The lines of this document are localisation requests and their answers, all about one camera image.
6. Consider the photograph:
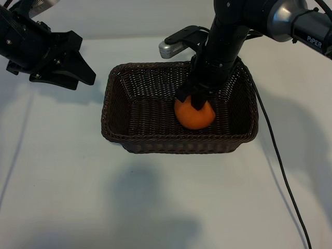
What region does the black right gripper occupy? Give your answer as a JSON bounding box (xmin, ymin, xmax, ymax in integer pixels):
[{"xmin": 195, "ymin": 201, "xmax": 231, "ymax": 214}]
[{"xmin": 176, "ymin": 44, "xmax": 242, "ymax": 112}]

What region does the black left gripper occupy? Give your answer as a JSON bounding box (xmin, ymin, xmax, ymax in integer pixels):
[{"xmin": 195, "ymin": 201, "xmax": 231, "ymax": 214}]
[{"xmin": 0, "ymin": 5, "xmax": 97, "ymax": 91}]

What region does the orange with knobby stem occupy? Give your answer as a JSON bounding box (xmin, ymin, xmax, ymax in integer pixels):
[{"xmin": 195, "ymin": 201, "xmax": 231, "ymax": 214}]
[{"xmin": 174, "ymin": 95, "xmax": 216, "ymax": 130}]

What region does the dark brown wicker basket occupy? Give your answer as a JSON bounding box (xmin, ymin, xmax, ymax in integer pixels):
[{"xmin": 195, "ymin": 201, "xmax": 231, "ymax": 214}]
[{"xmin": 100, "ymin": 61, "xmax": 259, "ymax": 155}]

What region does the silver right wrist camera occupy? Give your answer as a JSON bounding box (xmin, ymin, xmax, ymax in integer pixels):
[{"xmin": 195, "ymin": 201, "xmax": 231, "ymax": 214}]
[{"xmin": 158, "ymin": 25, "xmax": 210, "ymax": 59}]

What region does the thin black cable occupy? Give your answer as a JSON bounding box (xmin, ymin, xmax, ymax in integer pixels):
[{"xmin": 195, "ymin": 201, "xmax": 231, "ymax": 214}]
[{"xmin": 240, "ymin": 57, "xmax": 312, "ymax": 249}]

